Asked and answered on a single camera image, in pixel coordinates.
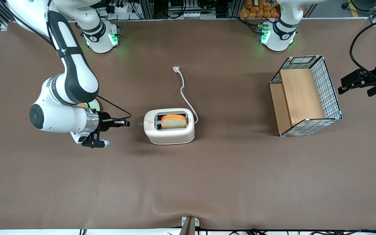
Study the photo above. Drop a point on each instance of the bag of orange bread rolls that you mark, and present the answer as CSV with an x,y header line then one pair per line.
x,y
258,9

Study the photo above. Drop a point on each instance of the white toaster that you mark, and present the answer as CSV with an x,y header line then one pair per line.
x,y
170,135

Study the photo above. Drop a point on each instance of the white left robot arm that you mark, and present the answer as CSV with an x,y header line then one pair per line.
x,y
281,36

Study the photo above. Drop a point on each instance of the white power strip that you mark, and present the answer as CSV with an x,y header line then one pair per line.
x,y
122,8

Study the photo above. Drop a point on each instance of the light green plate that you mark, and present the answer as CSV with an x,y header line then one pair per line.
x,y
96,105

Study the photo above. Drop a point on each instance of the triangular orange pastry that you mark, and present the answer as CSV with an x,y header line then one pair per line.
x,y
83,105

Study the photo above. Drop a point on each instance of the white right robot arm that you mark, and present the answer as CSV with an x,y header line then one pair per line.
x,y
77,75

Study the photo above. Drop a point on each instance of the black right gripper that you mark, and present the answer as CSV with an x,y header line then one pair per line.
x,y
104,121

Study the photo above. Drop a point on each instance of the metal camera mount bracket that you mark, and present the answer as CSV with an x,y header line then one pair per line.
x,y
189,226

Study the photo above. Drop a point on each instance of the brown table cover mat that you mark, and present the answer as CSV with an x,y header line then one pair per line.
x,y
188,182

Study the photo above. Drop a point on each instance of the toast slice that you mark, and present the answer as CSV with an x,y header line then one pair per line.
x,y
173,122

